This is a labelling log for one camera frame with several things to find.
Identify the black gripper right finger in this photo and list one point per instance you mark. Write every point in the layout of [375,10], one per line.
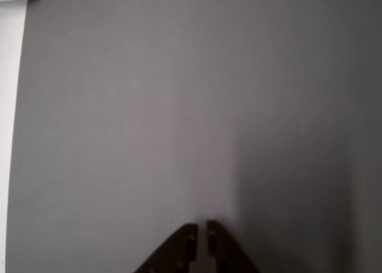
[224,249]

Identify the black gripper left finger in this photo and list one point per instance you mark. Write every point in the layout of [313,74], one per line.
[176,252]

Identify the grey rubber mat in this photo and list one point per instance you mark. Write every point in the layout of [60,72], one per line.
[149,105]

